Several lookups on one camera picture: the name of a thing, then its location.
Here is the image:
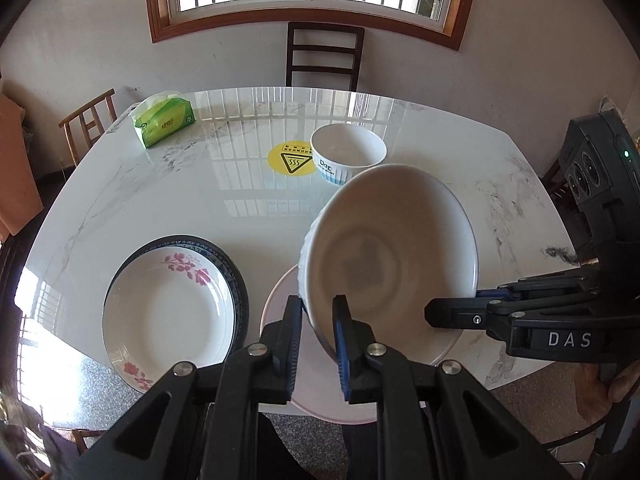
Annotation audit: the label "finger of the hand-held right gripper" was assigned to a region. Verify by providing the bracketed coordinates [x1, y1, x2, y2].
[475, 267, 603, 303]
[424, 296, 603, 332]

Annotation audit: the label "light wooden chair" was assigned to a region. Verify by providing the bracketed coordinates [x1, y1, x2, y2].
[59, 88, 118, 167]

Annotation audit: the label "white ribbed bowl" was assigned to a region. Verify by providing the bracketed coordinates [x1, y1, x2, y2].
[298, 163, 479, 366]

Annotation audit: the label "white pink-flower plate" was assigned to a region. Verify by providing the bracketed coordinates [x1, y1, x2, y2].
[102, 247, 236, 393]

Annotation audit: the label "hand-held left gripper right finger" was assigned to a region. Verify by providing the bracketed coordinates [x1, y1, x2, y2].
[332, 294, 576, 480]

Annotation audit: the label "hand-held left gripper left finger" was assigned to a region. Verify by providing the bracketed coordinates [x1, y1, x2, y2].
[67, 296, 306, 480]

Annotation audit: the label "green tissue pack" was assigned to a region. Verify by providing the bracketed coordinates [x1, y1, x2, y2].
[131, 91, 196, 149]

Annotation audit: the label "yellow round sticker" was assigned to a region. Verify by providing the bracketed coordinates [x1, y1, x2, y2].
[267, 140, 317, 177]

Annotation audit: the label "person's right hand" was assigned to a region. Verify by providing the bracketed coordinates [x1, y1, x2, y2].
[575, 364, 640, 423]

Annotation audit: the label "dark wooden side chair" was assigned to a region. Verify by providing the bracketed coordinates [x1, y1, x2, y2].
[541, 157, 576, 201]

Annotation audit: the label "white bowl with blue base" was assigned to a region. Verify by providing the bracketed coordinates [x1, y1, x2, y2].
[310, 123, 388, 187]

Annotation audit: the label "plain white plate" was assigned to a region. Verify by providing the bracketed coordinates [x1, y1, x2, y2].
[261, 264, 466, 426]

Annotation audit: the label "orange cloth cover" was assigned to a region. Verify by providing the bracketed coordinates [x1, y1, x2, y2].
[0, 91, 45, 236]

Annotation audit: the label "barred window with wooden frame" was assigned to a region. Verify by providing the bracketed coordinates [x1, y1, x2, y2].
[145, 0, 482, 52]

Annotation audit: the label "person's dark pants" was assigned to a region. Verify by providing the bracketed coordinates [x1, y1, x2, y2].
[256, 410, 387, 480]

